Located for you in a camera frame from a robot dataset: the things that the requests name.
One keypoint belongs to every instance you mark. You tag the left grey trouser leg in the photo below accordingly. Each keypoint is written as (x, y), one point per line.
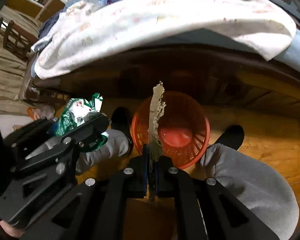
(117, 145)

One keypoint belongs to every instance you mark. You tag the left black shoe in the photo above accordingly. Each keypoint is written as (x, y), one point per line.
(121, 120)

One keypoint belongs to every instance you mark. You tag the white patterned sheet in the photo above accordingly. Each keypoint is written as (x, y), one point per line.
(85, 33)

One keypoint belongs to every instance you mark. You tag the torn grey cardboard strip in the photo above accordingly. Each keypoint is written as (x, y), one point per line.
(156, 111)

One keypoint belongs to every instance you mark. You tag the right black shoe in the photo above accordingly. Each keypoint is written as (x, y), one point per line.
(232, 137)

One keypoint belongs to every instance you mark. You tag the wooden chair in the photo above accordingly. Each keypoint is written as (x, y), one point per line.
(17, 40)

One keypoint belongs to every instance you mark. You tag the beige curtain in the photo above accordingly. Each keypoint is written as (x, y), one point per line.
(12, 69)

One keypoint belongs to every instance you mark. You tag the right grey trouser leg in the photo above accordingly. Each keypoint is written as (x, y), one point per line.
(262, 189)

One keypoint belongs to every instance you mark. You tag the black shoe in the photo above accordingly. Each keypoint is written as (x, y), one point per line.
(232, 137)
(121, 120)

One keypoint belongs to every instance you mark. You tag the orange plastic waste basket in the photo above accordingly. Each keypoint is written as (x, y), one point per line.
(184, 129)

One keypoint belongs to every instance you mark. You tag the green white snack wrapper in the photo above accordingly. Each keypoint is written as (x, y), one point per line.
(80, 112)

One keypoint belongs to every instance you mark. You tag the grey trouser leg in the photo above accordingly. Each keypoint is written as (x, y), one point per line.
(262, 189)
(117, 145)

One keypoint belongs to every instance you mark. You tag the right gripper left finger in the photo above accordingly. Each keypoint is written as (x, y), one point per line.
(129, 183)

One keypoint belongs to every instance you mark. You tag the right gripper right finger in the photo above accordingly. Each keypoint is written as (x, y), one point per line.
(171, 182)

